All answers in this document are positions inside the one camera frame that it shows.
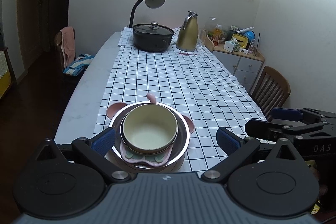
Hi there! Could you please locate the large white deep plate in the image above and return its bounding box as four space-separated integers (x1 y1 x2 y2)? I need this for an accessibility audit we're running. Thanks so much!
105 151 184 174

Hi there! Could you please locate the pink bear-shaped plate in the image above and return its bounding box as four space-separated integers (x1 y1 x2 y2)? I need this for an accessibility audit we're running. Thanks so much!
106 102 195 134

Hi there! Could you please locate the pink bowl with steel insert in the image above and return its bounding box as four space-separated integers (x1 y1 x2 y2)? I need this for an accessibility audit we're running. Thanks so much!
119 92 180 168

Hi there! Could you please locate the large stainless steel bowl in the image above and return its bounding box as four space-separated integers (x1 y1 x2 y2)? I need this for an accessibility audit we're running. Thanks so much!
109 101 191 167

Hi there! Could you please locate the cream yellow bowl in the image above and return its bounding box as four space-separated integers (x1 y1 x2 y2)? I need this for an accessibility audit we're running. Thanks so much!
122 103 179 155

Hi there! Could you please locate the right wooden chair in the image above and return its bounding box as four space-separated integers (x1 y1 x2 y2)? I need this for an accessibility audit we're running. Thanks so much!
251 66 291 121

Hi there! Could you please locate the wooden chair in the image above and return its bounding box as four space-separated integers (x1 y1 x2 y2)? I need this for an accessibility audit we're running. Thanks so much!
251 66 291 121
55 26 76 71

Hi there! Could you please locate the grey corner cabinet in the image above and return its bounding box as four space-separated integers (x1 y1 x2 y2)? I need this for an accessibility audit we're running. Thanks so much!
213 46 264 93

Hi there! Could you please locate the white checked tablecloth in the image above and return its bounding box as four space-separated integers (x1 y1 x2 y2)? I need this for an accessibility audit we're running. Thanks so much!
94 32 264 173

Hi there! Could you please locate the white tissue box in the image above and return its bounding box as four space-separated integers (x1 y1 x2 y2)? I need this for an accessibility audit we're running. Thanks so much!
223 40 240 52

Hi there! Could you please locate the blue striped cloth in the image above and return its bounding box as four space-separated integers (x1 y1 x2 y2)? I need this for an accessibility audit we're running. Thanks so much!
63 54 94 76

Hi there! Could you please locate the yellow container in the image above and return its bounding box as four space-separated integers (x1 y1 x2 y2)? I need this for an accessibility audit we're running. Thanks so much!
232 33 249 49

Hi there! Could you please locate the orange juice bottle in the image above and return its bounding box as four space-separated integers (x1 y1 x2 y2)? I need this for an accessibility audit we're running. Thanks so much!
213 24 222 46

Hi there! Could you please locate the clear glass dome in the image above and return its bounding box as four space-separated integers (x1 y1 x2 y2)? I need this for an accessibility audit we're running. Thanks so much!
204 17 218 38

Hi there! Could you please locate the gold thermos jug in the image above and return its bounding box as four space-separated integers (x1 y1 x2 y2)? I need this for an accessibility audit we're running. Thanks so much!
176 11 199 52

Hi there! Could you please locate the pink towel on chair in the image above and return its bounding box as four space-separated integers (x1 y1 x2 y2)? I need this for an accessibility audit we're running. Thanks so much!
60 26 75 69

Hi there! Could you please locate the cream quilted bag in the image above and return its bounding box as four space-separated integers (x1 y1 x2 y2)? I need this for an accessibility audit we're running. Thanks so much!
0 51 11 98

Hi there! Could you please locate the left wooden chair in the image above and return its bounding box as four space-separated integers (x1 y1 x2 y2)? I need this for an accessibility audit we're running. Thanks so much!
55 26 76 71

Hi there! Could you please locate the black cooking pot with lid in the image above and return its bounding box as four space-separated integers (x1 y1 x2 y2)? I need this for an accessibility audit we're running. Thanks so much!
132 22 174 53

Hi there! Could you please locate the grey desk lamp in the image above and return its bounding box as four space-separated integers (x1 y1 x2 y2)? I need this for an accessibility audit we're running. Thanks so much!
129 0 166 28

